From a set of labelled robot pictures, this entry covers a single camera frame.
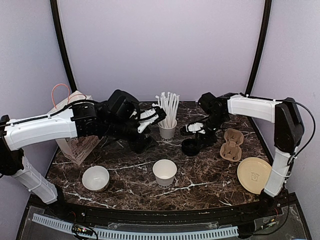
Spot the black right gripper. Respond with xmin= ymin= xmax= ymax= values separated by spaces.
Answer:
xmin=195 ymin=113 xmax=228 ymax=150

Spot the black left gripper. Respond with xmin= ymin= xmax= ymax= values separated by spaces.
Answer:
xmin=104 ymin=114 xmax=159 ymax=154

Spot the stack of black cup lids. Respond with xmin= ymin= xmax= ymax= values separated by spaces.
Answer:
xmin=181 ymin=138 xmax=200 ymax=157

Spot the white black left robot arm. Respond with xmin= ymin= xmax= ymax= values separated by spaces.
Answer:
xmin=0 ymin=89 xmax=166 ymax=218

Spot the white paper takeout bag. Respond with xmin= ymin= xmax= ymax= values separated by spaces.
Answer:
xmin=48 ymin=83 xmax=100 ymax=166

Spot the brown cardboard cup carrier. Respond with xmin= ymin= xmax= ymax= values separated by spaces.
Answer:
xmin=219 ymin=128 xmax=244 ymax=162

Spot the white cup holding straws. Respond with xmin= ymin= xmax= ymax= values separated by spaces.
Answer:
xmin=158 ymin=120 xmax=177 ymax=143

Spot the bundle of white wrapped straws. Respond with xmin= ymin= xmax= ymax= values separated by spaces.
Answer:
xmin=155 ymin=92 xmax=180 ymax=129

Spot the white ceramic bowl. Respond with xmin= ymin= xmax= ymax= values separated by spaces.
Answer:
xmin=81 ymin=165 xmax=110 ymax=192

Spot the cream yellow plate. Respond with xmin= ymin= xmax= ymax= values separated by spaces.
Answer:
xmin=237 ymin=157 xmax=272 ymax=195

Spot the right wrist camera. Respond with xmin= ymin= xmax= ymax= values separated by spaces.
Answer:
xmin=180 ymin=121 xmax=207 ymax=136

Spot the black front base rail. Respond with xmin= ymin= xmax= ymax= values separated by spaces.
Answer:
xmin=24 ymin=193 xmax=301 ymax=233

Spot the white slotted cable duct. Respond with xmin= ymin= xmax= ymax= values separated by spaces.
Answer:
xmin=32 ymin=213 xmax=239 ymax=240

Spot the black right frame post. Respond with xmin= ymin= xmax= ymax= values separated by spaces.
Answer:
xmin=244 ymin=0 xmax=272 ymax=96

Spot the black corner frame post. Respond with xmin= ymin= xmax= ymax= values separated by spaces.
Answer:
xmin=50 ymin=0 xmax=77 ymax=92

